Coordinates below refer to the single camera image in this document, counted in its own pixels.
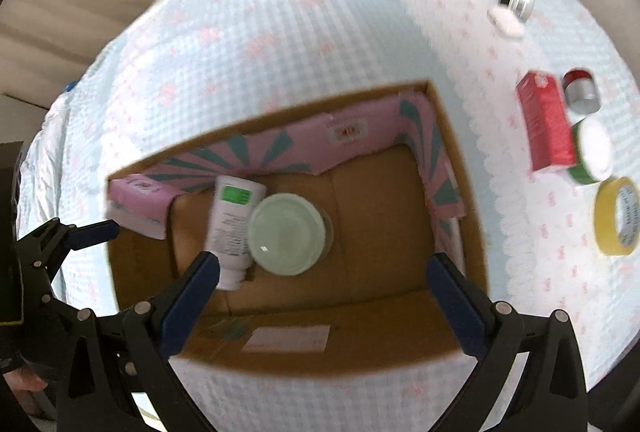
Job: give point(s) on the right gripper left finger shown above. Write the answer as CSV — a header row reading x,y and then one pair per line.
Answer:
x,y
111,359

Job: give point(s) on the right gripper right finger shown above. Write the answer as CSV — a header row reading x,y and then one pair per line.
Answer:
x,y
551,394

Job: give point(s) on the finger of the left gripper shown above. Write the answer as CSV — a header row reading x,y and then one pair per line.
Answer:
x,y
93,234

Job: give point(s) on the white bottle green label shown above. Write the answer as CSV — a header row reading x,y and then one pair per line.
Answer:
x,y
234,202

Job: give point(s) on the yellow tape roll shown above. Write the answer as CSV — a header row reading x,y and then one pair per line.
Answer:
x,y
616,217

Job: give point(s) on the pale green round jar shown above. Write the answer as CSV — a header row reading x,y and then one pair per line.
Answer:
x,y
287,234

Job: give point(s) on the green jar white lid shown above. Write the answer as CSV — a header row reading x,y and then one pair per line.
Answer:
x,y
594,152

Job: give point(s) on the red rectangular box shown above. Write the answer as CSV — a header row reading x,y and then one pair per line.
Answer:
x,y
550,140

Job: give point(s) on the silver jar red lid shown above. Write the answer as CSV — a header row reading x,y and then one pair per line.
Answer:
x,y
581,92

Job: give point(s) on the small white earbuds case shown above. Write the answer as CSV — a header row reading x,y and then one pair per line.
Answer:
x,y
506,22

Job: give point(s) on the person's left hand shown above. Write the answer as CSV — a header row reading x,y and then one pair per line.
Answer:
x,y
24,379

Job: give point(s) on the light blue checkered bedsheet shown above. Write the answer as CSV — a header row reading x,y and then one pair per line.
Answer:
x,y
186,68

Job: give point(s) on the brown cardboard box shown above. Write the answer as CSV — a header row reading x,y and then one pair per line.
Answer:
x,y
386,168

